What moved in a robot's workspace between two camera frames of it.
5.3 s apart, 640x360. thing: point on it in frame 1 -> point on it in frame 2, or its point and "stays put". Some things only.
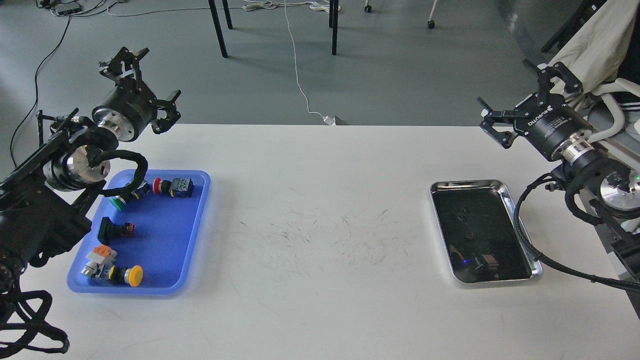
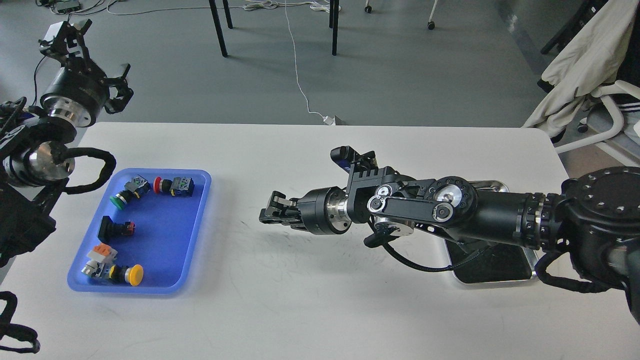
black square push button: (108, 230) stays put
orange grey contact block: (101, 257) stays put
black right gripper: (543, 120) -> (324, 211)
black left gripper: (133, 108) -> (78, 91)
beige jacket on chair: (595, 51) stays put
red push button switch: (179, 187) stays put
